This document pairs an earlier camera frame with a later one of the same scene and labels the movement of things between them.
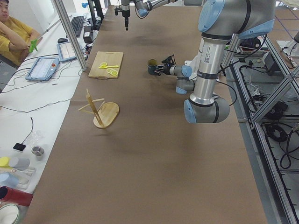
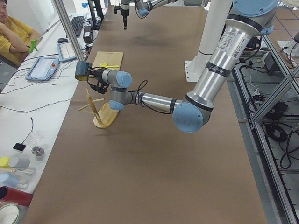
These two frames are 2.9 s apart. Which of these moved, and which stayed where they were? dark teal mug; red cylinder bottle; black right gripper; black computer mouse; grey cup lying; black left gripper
Moved: black left gripper; dark teal mug
Stayed: grey cup lying; black computer mouse; red cylinder bottle; black right gripper
